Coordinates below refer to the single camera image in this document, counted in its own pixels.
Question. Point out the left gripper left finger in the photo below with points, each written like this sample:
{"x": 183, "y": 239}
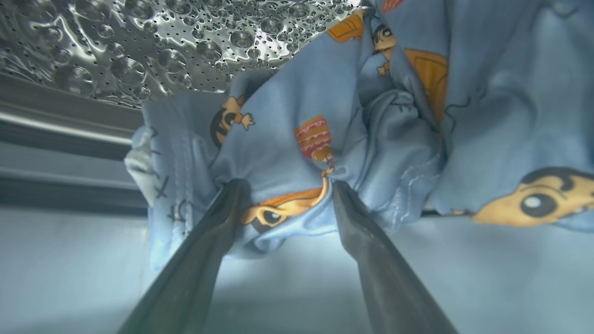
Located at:
{"x": 185, "y": 278}

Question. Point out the blue owl-print garment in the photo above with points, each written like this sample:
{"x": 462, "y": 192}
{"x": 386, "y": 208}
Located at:
{"x": 464, "y": 139}

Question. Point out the steel washing machine drum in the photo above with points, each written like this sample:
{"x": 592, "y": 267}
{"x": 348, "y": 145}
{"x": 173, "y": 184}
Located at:
{"x": 139, "y": 46}

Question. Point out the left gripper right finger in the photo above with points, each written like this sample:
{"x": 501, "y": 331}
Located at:
{"x": 390, "y": 278}

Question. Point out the white front-load washing machine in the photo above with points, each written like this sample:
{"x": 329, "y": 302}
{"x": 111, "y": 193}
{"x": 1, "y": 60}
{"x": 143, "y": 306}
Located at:
{"x": 55, "y": 134}

